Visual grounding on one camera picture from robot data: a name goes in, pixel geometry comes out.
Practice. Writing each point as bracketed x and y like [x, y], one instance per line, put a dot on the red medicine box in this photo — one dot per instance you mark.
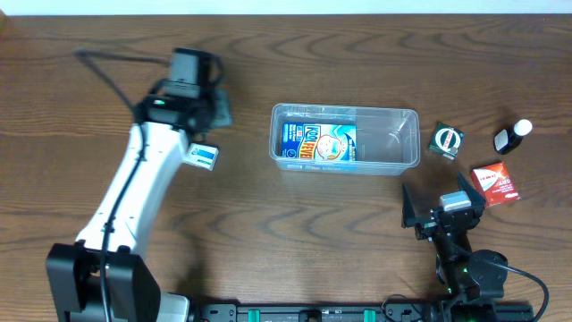
[493, 182]

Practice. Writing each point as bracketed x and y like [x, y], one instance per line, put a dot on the dark bottle white cap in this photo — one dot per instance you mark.
[510, 138]

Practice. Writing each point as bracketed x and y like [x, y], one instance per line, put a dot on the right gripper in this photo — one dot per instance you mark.
[426, 225]

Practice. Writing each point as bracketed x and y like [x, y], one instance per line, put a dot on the white Panadol box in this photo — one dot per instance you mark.
[202, 156]

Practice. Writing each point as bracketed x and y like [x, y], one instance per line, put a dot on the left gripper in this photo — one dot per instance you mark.
[222, 109]

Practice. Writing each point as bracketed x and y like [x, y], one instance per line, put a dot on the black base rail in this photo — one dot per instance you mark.
[392, 311]

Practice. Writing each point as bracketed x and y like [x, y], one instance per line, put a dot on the clear plastic container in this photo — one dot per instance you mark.
[388, 139]

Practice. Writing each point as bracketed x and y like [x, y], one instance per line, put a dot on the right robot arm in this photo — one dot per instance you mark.
[474, 278]

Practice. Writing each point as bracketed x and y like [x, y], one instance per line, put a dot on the blue Kool Fever box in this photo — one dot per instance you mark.
[319, 141]

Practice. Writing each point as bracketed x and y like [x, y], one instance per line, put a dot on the green Zam-Buk box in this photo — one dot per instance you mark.
[446, 141]

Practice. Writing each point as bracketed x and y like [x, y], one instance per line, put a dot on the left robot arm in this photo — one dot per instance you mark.
[103, 276]

